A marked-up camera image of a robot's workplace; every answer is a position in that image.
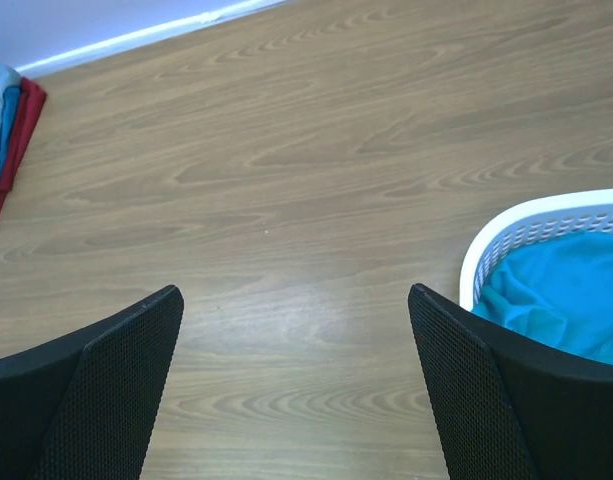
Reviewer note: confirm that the white perforated laundry basket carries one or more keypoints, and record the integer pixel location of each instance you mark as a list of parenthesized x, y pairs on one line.
[(530, 222)]

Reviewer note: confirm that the folded dark blue t-shirt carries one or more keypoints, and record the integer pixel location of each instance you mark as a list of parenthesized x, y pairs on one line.
[(11, 97)]

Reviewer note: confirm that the teal t-shirt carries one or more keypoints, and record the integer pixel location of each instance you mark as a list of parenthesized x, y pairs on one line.
[(558, 293)]

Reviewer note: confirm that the folded red t-shirt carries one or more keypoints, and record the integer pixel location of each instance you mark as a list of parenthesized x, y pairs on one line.
[(29, 109)]

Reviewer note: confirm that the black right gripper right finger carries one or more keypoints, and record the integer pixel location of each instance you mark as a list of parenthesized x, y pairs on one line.
[(505, 406)]

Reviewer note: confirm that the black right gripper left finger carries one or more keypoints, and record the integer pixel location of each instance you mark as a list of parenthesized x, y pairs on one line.
[(84, 405)]

